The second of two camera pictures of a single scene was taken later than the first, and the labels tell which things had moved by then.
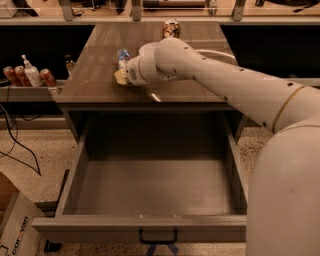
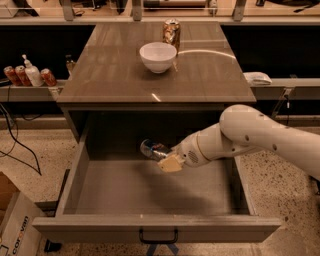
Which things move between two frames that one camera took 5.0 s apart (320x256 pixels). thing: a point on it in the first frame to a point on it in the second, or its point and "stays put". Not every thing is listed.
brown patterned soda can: [170, 28] stays put
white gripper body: [132, 72] to [188, 152]
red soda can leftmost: [11, 76] stays put
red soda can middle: [21, 74] stays put
